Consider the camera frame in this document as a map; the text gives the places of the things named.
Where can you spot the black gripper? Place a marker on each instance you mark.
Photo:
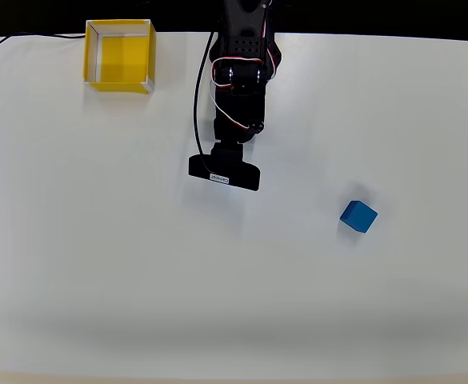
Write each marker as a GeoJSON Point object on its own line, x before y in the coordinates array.
{"type": "Point", "coordinates": [238, 129]}

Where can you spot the blue cube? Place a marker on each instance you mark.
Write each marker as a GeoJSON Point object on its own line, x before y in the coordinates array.
{"type": "Point", "coordinates": [358, 217]}

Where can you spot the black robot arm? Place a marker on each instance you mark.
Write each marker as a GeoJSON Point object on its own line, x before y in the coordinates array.
{"type": "Point", "coordinates": [243, 36]}

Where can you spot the yellow open box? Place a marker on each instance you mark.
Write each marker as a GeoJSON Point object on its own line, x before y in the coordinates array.
{"type": "Point", "coordinates": [125, 56]}

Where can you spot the black bar webcam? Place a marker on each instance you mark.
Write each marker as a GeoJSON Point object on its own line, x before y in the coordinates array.
{"type": "Point", "coordinates": [233, 174]}

